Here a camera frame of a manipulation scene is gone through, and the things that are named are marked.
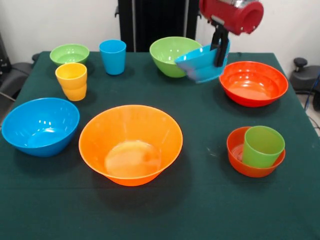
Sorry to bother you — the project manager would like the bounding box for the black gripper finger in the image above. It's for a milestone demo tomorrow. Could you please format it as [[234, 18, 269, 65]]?
[[210, 24, 222, 51], [214, 29, 229, 68]]

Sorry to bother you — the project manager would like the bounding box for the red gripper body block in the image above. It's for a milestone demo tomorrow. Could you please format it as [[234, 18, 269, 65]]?
[[198, 0, 265, 36]]

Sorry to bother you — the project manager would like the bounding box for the small blue bowl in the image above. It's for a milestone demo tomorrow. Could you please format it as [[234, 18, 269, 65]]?
[[174, 39, 232, 84]]

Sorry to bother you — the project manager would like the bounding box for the green cup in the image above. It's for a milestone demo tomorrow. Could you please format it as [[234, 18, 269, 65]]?
[[241, 125, 286, 169]]

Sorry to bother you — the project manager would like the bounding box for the small red bowl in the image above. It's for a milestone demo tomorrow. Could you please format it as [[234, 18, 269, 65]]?
[[226, 126, 287, 179]]

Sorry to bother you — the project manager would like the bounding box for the wide red bowl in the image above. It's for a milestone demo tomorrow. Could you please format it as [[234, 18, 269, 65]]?
[[218, 61, 289, 108]]

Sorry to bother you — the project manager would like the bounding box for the large green bowl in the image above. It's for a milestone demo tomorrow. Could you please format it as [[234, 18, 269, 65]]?
[[149, 36, 204, 79]]

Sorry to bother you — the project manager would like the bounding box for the blue cup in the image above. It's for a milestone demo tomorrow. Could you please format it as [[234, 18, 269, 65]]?
[[99, 39, 127, 76]]

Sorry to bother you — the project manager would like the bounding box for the large orange bowl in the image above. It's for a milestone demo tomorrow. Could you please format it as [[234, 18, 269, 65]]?
[[78, 104, 184, 187]]

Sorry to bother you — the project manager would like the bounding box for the small green bowl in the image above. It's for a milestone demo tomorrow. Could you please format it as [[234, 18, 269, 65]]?
[[49, 43, 90, 66]]

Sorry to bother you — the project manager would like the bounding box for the yellow cup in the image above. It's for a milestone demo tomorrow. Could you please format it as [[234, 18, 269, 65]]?
[[55, 62, 88, 102]]

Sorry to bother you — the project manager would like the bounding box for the dark green table cloth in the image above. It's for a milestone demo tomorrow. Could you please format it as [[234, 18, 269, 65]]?
[[0, 51, 320, 240]]

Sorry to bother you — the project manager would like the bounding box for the large blue bowl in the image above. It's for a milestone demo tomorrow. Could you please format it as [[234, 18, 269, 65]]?
[[1, 97, 81, 158]]

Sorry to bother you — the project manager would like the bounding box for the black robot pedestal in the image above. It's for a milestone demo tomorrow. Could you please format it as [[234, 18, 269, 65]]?
[[114, 0, 203, 53]]

